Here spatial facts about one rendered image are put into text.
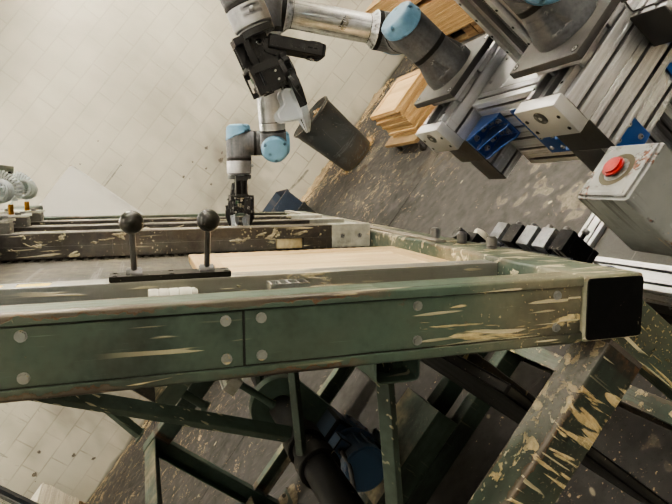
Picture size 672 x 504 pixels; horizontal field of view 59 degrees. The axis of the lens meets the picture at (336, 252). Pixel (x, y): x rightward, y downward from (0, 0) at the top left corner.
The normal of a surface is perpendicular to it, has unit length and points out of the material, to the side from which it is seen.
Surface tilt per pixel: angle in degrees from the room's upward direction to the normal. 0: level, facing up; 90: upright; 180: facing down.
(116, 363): 90
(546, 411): 0
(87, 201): 90
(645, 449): 0
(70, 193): 90
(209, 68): 90
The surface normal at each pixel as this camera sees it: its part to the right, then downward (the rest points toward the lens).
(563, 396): -0.76, -0.57
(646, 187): 0.31, 0.11
